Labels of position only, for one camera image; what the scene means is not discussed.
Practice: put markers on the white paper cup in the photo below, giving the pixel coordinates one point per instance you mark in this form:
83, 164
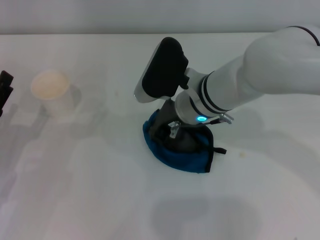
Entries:
52, 100

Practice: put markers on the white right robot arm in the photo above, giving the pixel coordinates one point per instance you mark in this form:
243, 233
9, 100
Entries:
262, 67

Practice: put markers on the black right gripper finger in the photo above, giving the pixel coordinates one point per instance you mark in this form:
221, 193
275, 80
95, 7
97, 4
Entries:
183, 142

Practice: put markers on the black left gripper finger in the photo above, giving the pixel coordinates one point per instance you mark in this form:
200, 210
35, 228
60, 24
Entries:
5, 95

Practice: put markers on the blue rag with black trim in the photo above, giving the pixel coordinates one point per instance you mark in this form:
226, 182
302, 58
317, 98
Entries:
180, 160

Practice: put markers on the brown water stain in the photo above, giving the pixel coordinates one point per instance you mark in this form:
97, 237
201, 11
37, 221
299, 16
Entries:
242, 155

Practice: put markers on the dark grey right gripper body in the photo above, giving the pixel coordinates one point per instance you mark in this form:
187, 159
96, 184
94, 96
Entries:
166, 115

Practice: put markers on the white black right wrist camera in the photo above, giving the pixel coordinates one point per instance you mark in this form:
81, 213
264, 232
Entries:
162, 70

